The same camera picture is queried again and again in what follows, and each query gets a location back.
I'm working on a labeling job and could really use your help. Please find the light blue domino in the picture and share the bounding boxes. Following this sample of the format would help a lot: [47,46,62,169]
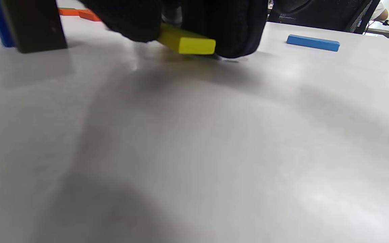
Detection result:
[286,34,340,52]

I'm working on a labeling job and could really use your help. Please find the black mesh office chair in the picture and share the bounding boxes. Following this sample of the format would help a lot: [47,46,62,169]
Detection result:
[267,0,381,34]

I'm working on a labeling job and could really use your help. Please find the brown domino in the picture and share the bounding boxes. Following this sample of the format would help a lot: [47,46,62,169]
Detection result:
[0,0,68,54]

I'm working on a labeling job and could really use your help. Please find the person's right hand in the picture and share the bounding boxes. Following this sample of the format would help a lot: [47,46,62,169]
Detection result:
[80,0,269,59]

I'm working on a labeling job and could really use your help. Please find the yellow domino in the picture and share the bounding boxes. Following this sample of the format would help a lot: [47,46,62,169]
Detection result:
[157,24,216,55]

